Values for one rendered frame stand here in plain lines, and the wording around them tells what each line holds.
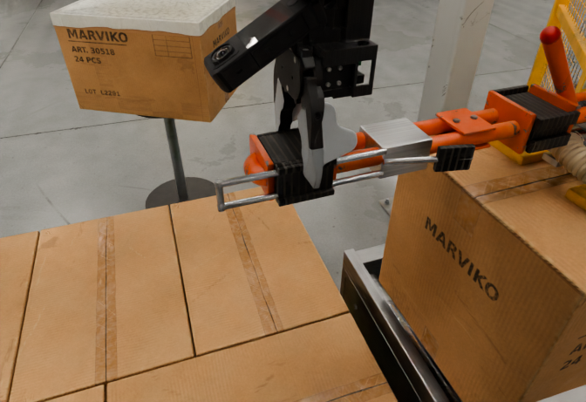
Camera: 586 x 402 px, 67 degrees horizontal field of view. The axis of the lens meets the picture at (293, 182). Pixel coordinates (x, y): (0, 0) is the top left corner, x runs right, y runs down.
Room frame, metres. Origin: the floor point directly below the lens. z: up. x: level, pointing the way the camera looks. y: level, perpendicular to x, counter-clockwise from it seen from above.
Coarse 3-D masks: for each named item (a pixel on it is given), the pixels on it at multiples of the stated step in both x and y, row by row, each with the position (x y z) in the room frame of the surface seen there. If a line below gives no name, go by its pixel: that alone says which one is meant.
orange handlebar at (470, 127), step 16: (576, 96) 0.60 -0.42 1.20; (448, 112) 0.54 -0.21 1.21; (464, 112) 0.54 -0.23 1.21; (480, 112) 0.55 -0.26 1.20; (496, 112) 0.55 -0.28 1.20; (432, 128) 0.51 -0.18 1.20; (448, 128) 0.52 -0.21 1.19; (464, 128) 0.49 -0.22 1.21; (480, 128) 0.49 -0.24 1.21; (496, 128) 0.50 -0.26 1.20; (512, 128) 0.51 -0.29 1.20; (432, 144) 0.46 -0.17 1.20; (448, 144) 0.47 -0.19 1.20; (480, 144) 0.50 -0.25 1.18; (256, 160) 0.42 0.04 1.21; (368, 160) 0.43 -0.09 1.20
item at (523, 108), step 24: (504, 96) 0.58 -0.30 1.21; (528, 96) 0.59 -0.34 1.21; (552, 96) 0.57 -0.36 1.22; (504, 120) 0.54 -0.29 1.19; (528, 120) 0.50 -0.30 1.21; (552, 120) 0.50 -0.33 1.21; (576, 120) 0.52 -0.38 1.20; (504, 144) 0.53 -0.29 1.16; (528, 144) 0.50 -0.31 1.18; (552, 144) 0.51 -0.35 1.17
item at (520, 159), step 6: (492, 144) 0.69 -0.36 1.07; (498, 144) 0.68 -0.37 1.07; (504, 150) 0.66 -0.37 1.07; (510, 150) 0.65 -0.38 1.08; (546, 150) 0.65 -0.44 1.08; (510, 156) 0.65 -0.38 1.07; (516, 156) 0.63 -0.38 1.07; (522, 156) 0.63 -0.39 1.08; (528, 156) 0.63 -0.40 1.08; (534, 156) 0.63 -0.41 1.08; (540, 156) 0.64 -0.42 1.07; (516, 162) 0.63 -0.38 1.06; (522, 162) 0.62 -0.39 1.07; (528, 162) 0.63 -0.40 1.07
